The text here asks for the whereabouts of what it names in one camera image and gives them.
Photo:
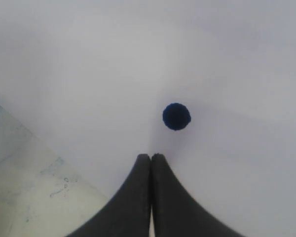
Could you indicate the white paper sheet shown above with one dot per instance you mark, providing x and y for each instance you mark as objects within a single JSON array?
[{"x": 211, "y": 84}]

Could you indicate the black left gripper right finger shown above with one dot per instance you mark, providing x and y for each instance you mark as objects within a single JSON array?
[{"x": 175, "y": 212}]

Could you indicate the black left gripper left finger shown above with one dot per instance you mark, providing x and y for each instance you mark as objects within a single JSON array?
[{"x": 127, "y": 214}]

